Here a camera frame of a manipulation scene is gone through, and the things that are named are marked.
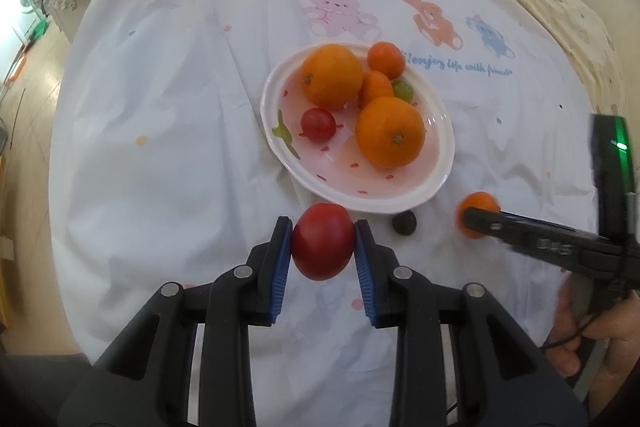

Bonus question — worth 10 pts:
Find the small mandarin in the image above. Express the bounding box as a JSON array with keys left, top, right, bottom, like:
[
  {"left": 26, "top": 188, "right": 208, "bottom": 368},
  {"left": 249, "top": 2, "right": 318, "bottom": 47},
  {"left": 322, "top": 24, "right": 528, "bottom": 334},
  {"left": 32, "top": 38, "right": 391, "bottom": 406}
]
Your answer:
[
  {"left": 358, "top": 70, "right": 395, "bottom": 108},
  {"left": 367, "top": 42, "right": 406, "bottom": 80},
  {"left": 455, "top": 191, "right": 501, "bottom": 240}
]

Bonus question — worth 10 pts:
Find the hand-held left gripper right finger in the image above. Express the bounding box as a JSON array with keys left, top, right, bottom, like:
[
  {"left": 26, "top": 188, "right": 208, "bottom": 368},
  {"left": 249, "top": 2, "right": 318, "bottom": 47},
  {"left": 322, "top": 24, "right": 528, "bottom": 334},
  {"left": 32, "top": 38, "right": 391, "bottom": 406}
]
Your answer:
[{"left": 353, "top": 219, "right": 588, "bottom": 427}]

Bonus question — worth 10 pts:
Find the black cable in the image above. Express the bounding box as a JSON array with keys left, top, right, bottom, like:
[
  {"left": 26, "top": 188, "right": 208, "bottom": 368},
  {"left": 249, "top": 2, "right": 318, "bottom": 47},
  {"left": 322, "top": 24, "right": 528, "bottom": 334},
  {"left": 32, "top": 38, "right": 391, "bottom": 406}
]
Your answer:
[{"left": 539, "top": 314, "right": 603, "bottom": 350}]

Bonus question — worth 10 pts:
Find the dark cloth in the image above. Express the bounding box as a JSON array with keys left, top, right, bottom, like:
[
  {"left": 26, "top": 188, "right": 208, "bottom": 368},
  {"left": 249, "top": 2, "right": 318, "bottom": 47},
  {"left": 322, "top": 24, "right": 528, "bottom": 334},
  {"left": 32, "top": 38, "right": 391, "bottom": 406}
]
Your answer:
[{"left": 0, "top": 347, "right": 93, "bottom": 427}]

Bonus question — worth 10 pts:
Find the white cartoon-print sheet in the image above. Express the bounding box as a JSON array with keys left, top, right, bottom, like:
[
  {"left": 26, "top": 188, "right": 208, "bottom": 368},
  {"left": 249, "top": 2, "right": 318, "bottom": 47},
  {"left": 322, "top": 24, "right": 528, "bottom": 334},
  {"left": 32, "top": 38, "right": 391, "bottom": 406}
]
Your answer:
[{"left": 47, "top": 0, "right": 616, "bottom": 427}]

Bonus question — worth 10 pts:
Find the large orange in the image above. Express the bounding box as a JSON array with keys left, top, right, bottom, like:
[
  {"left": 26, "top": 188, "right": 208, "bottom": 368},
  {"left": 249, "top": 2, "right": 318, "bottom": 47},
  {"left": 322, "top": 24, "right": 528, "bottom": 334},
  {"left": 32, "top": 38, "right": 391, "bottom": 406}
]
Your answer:
[
  {"left": 355, "top": 96, "right": 426, "bottom": 170},
  {"left": 300, "top": 44, "right": 364, "bottom": 110}
]

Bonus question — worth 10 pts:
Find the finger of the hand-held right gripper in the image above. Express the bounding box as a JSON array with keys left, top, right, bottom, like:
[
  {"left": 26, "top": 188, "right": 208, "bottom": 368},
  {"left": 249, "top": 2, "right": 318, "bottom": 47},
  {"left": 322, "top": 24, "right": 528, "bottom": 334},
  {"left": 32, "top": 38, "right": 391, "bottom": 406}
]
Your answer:
[
  {"left": 502, "top": 213, "right": 603, "bottom": 239},
  {"left": 462, "top": 208, "right": 608, "bottom": 269}
]

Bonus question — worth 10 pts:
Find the beige patterned quilt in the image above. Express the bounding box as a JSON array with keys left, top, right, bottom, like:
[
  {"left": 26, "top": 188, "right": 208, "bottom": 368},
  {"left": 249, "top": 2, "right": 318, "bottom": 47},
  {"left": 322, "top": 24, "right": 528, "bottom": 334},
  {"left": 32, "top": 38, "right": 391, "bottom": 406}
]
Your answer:
[{"left": 350, "top": 0, "right": 628, "bottom": 122}]

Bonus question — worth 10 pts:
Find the dark purple cherry tomato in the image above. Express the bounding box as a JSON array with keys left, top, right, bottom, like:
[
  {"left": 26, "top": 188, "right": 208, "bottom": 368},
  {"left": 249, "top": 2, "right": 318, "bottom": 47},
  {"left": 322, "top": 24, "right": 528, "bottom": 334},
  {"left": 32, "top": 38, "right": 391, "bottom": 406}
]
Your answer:
[{"left": 391, "top": 210, "right": 418, "bottom": 236}]

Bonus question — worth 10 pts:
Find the red cherry tomato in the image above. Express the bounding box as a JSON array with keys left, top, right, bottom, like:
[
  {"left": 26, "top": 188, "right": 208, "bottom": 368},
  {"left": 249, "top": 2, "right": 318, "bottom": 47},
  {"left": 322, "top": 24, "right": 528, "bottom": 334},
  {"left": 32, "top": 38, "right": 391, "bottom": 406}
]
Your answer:
[
  {"left": 291, "top": 202, "right": 356, "bottom": 281},
  {"left": 300, "top": 107, "right": 337, "bottom": 142}
]

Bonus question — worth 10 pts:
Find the pink strawberry-print bowl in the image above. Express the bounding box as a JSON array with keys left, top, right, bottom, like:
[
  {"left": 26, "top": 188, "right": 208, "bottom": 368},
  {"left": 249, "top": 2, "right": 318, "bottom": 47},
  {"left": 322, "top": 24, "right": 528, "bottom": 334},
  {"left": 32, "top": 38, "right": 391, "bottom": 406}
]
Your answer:
[{"left": 260, "top": 42, "right": 456, "bottom": 214}]

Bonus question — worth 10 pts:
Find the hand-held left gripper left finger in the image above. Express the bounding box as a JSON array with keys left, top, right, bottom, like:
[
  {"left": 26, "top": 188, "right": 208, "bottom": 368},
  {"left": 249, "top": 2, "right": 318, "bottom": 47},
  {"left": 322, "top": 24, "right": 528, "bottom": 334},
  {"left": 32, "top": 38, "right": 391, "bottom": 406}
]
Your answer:
[{"left": 62, "top": 216, "right": 296, "bottom": 427}]

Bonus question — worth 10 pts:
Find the person's right hand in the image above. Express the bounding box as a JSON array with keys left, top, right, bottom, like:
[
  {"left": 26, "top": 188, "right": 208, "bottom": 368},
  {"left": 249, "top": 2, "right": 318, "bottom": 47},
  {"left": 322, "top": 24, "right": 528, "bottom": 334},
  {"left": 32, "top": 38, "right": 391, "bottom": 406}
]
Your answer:
[{"left": 544, "top": 277, "right": 640, "bottom": 427}]

